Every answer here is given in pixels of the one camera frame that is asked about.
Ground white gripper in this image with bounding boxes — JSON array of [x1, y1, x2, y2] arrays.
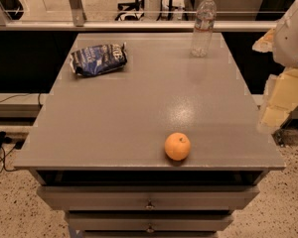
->
[[252, 8, 298, 134]]

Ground orange fruit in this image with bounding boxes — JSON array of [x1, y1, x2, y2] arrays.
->
[[164, 133, 191, 161]]

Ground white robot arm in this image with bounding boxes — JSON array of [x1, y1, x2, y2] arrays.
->
[[252, 0, 298, 133]]

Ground blue chip bag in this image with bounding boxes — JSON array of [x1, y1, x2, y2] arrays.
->
[[70, 44, 127, 77]]

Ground clear plastic water bottle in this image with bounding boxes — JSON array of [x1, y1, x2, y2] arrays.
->
[[191, 0, 217, 58]]

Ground black office chair base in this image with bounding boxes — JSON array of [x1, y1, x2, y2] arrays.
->
[[113, 0, 145, 22]]

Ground grey drawer cabinet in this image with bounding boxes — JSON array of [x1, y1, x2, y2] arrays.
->
[[15, 33, 284, 238]]

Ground top grey drawer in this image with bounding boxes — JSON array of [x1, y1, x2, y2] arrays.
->
[[37, 185, 259, 211]]

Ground grey drawer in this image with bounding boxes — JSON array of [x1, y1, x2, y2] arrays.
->
[[66, 211, 233, 232], [37, 185, 259, 211]]

